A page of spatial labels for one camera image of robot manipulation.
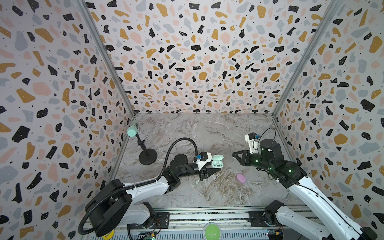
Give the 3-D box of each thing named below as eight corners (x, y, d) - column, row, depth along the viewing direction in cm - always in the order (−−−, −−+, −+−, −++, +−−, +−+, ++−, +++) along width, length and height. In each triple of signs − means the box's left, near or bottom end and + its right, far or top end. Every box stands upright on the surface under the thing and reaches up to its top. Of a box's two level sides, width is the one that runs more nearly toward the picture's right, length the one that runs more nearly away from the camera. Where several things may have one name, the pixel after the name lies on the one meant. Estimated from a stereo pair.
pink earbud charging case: (237, 183, 89) (237, 181, 87) (235, 174, 92) (236, 173, 90) (245, 183, 89) (246, 181, 87) (244, 174, 92) (245, 173, 90)
